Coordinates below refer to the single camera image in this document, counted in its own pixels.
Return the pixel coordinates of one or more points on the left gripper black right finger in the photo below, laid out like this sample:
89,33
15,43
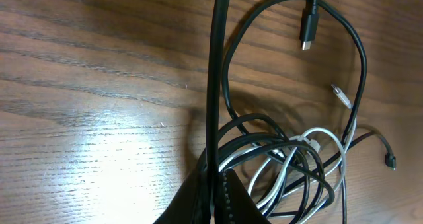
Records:
233,205

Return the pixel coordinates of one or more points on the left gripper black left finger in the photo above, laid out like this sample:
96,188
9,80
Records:
191,204

